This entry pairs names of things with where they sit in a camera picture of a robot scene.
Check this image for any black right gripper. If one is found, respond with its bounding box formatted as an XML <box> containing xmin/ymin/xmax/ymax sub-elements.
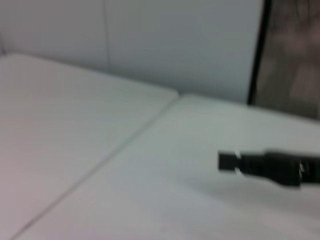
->
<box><xmin>217</xmin><ymin>149</ymin><xmax>320</xmax><ymax>188</ymax></box>

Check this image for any black partition edge trim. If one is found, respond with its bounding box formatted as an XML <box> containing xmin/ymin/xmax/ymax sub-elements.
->
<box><xmin>246</xmin><ymin>0</ymin><xmax>273</xmax><ymax>106</ymax></box>

